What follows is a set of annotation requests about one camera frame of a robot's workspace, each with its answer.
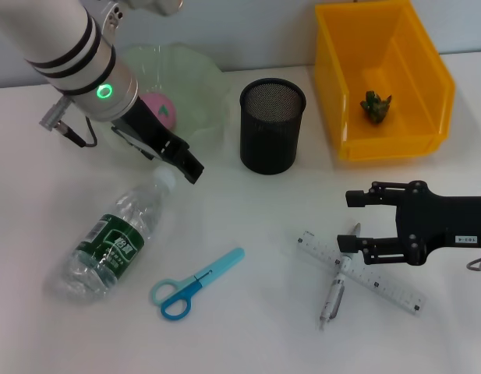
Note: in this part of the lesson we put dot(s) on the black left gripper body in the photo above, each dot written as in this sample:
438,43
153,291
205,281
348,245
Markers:
150,128

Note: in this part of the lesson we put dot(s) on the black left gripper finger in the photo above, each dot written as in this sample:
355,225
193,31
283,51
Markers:
189,167

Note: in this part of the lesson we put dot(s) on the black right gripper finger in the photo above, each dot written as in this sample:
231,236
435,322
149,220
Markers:
355,198
346,243

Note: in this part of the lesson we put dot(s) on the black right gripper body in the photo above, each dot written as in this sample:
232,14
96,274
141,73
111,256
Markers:
439,222

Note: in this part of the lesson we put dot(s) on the pink toy peach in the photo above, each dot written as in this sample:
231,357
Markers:
162,111

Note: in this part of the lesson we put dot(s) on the small green toy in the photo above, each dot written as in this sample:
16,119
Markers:
375,107

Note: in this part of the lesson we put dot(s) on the clear green-label water bottle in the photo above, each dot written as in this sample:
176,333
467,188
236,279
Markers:
115,237

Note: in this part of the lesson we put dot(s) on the blue scissors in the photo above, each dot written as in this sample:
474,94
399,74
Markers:
201,278

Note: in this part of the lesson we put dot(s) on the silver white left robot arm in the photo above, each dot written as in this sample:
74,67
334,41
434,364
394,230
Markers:
61,46

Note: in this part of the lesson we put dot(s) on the silver pen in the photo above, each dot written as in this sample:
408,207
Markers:
331,302

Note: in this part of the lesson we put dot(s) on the clear plastic ruler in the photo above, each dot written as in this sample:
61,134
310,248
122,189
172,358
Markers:
388,290

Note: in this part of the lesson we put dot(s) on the green glass fruit plate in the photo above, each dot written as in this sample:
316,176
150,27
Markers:
201,89

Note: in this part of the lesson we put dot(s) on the black mesh pen holder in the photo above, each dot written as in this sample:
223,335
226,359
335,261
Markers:
271,132

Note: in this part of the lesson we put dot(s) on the yellow plastic bin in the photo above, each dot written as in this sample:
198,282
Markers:
404,136

